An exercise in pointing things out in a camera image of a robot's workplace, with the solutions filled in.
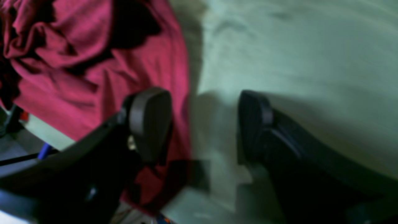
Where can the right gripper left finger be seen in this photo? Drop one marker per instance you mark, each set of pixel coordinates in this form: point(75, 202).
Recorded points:
point(83, 184)

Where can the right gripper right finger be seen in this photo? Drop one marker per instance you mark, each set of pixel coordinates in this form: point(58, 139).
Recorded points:
point(314, 184)

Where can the red long-sleeve T-shirt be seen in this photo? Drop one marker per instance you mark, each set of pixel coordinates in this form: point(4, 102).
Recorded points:
point(71, 63)

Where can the orange black clamp right edge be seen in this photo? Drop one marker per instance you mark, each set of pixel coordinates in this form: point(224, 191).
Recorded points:
point(15, 121)

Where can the green table cloth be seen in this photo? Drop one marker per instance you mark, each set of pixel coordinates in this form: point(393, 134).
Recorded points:
point(331, 65)

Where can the blue clamp handle top right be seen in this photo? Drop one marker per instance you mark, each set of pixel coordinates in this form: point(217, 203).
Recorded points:
point(45, 151)

